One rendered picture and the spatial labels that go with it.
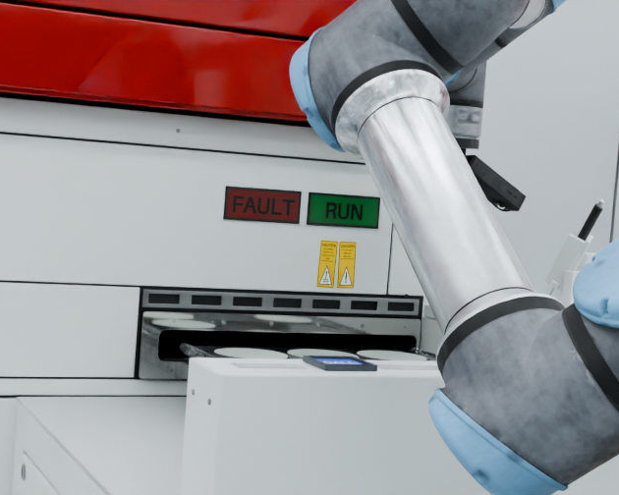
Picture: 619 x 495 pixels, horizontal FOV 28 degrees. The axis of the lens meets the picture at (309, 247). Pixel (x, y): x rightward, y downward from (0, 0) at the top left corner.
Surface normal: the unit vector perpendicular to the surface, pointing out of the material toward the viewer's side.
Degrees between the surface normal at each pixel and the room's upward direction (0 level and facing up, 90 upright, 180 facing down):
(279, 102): 90
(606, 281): 40
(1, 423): 90
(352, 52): 65
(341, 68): 76
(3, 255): 90
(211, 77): 90
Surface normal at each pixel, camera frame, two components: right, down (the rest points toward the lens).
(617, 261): -0.53, -0.79
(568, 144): 0.40, 0.08
